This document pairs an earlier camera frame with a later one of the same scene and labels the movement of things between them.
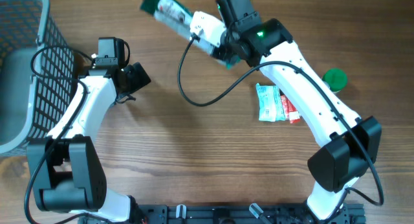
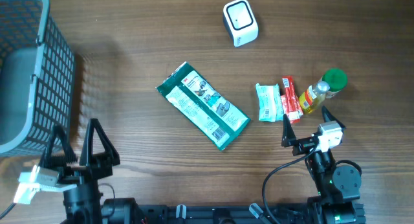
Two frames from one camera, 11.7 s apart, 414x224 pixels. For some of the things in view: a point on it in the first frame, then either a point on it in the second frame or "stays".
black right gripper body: [228, 50] to [319, 163]
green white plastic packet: [176, 16] to [191, 94]
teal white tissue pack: [271, 105] stays
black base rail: [235, 213] stays
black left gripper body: [132, 79] to [85, 177]
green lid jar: [336, 79] stays
